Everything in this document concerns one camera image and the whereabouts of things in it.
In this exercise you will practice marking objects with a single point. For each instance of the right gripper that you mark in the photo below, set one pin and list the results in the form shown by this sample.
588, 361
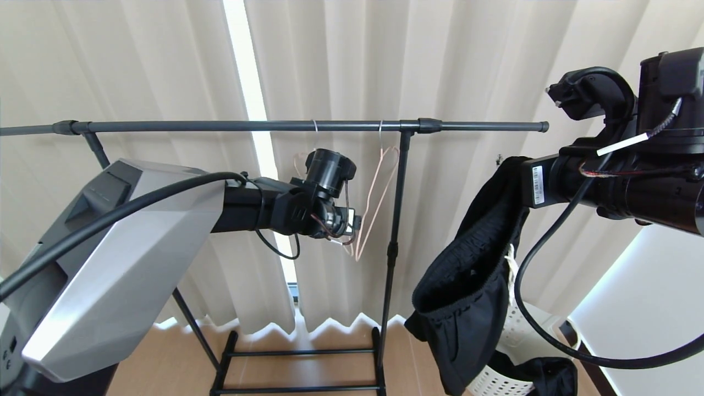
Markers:
583, 184

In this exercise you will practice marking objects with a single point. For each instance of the black shorts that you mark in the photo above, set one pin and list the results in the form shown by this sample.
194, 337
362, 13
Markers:
467, 308

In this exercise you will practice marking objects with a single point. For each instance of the pink clothes hanger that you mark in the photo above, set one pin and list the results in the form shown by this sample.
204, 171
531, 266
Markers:
358, 254
296, 165

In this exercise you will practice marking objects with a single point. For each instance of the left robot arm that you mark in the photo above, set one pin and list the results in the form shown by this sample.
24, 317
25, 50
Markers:
121, 264

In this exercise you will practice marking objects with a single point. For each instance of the white laundry basket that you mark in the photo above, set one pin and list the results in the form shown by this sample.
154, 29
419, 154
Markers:
544, 330

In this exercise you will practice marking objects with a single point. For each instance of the heap of clothes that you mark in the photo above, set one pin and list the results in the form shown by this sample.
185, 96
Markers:
550, 377

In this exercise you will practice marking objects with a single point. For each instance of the black clothes rack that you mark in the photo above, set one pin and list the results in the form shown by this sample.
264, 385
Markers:
220, 126

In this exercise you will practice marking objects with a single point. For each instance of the window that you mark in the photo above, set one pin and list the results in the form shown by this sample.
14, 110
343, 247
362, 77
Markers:
242, 55

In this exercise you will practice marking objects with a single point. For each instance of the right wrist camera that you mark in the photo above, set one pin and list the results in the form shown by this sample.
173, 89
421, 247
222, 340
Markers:
583, 96

